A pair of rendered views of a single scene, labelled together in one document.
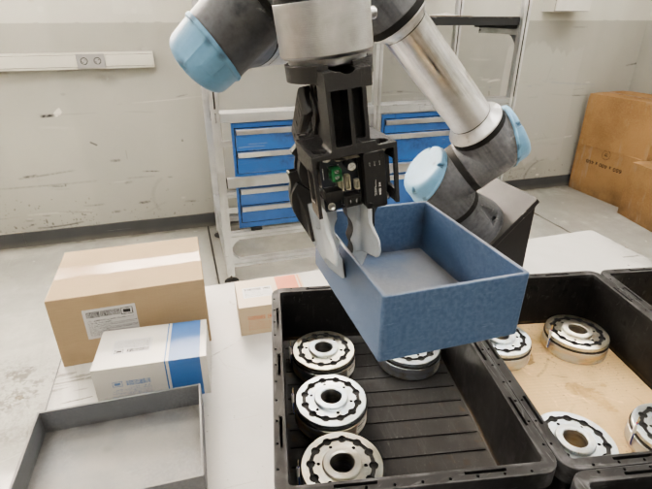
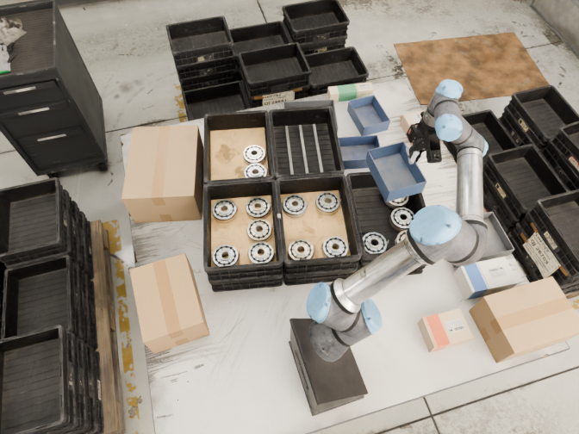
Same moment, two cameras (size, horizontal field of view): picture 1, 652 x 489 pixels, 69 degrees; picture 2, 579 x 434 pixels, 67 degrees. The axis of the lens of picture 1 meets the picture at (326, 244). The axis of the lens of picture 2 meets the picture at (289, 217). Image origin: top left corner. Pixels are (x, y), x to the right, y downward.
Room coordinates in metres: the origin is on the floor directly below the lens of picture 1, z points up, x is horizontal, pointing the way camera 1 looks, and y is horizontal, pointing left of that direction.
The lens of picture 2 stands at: (1.46, -0.49, 2.42)
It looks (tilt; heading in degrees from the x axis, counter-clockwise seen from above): 59 degrees down; 180
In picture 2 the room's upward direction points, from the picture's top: 1 degrees clockwise
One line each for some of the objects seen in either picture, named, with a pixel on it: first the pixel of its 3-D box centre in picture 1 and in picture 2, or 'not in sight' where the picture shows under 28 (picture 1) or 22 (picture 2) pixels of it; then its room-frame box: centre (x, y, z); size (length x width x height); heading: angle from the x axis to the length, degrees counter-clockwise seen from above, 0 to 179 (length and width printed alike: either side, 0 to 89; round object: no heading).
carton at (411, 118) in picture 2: not in sight; (418, 127); (-0.10, 0.17, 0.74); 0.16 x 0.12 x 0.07; 17
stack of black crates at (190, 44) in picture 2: not in sight; (204, 61); (-1.04, -1.09, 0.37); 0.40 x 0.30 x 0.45; 107
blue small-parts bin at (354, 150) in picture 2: not in sight; (358, 151); (0.06, -0.14, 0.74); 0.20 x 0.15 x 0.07; 96
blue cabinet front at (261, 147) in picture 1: (303, 173); not in sight; (2.43, 0.12, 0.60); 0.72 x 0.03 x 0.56; 107
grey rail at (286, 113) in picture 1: (374, 108); not in sight; (2.58, -0.25, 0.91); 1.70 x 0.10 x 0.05; 107
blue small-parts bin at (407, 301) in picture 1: (406, 267); (395, 170); (0.46, -0.09, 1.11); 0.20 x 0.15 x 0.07; 18
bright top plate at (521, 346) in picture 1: (499, 338); (335, 247); (0.66, -0.30, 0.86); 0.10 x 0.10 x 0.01
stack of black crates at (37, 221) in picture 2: not in sight; (48, 237); (0.37, -1.76, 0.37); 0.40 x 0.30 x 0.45; 17
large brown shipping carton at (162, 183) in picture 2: not in sight; (166, 173); (0.26, -1.05, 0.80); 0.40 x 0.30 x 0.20; 4
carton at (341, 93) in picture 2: not in sight; (350, 92); (-0.37, -0.16, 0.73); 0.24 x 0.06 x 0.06; 100
